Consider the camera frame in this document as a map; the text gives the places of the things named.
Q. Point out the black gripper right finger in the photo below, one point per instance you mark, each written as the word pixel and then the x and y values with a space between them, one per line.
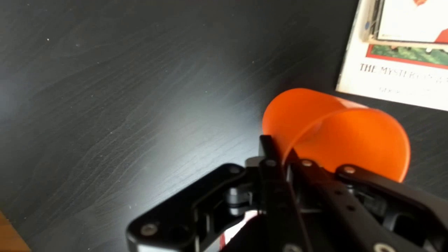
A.
pixel 373 205

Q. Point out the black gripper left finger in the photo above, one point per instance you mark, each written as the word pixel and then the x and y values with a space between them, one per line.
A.
pixel 225 205

